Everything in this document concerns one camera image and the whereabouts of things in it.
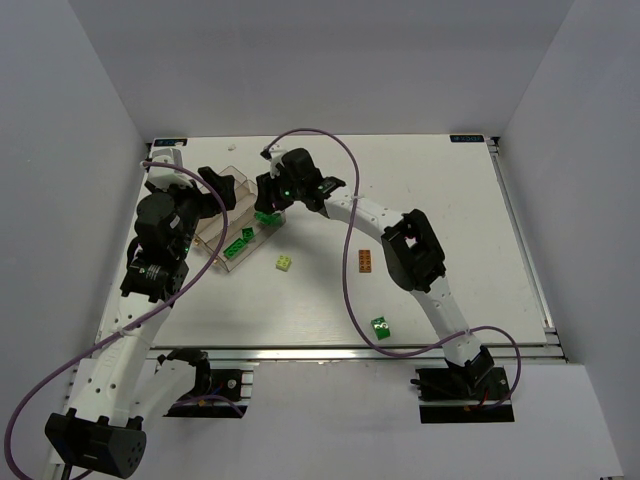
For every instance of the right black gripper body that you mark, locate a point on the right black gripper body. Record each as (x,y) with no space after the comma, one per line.
(267,195)

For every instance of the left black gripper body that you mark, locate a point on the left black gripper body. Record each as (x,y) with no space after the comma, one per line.
(201,192)

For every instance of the green 2x2 lego brick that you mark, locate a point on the green 2x2 lego brick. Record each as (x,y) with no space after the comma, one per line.
(267,219)

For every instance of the green lego with printed face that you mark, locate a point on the green lego with printed face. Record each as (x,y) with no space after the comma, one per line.
(248,234)

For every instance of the upturned green 2x4 lego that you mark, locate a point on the upturned green 2x4 lego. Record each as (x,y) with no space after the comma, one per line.
(234,248)

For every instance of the green lego with eyes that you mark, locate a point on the green lego with eyes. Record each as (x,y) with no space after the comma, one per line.
(380,328)

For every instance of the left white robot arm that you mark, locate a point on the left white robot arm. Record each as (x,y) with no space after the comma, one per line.
(104,427)

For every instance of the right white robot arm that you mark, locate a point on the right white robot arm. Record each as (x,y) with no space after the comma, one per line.
(413,255)

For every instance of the clear compartment organizer tray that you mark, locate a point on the clear compartment organizer tray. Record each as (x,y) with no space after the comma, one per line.
(209,231)

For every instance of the light yellow 2x2 lego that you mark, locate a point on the light yellow 2x2 lego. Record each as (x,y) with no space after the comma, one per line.
(283,263)

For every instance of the orange 2x4 lego plate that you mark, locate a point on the orange 2x4 lego plate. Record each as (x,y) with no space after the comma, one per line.
(364,261)

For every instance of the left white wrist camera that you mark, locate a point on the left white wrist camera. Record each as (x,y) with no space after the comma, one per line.
(164,171)

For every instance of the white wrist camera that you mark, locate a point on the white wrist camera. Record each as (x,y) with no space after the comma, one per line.
(164,171)
(273,155)

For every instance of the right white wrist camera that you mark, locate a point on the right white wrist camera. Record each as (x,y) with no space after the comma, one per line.
(273,155)

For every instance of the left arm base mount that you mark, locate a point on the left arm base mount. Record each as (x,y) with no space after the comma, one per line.
(218,392)

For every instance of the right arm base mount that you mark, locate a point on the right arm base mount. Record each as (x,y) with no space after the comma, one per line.
(446,399)

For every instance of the aluminium table edge rail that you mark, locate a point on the aluminium table edge rail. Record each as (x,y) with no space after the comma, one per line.
(509,198)

